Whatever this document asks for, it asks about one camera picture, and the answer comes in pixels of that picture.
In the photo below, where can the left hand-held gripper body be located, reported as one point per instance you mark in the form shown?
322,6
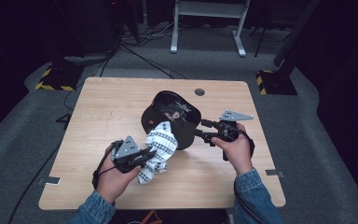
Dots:
127,152

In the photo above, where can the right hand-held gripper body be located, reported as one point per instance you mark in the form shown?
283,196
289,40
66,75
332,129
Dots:
230,129

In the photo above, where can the white checkered cloth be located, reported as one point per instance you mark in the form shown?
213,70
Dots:
160,146

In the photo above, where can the person's right hand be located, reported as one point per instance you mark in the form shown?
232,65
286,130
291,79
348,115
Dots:
237,155

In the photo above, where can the person's left hand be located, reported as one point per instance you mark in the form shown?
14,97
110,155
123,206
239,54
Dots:
115,183

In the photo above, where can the grey tape strip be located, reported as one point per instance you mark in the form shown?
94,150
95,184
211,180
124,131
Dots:
274,173

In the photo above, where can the yellow black striped base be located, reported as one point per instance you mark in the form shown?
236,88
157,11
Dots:
276,82
59,77

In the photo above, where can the black table foot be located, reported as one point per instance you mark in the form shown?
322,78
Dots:
64,119

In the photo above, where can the black tripod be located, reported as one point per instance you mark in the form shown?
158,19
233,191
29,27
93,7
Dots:
262,37

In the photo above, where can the black slanted pole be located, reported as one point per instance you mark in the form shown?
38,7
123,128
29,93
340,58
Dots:
295,34

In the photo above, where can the dark equipment stand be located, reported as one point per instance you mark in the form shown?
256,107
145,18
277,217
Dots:
87,31

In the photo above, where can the white desk frame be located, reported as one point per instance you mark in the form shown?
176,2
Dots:
209,9

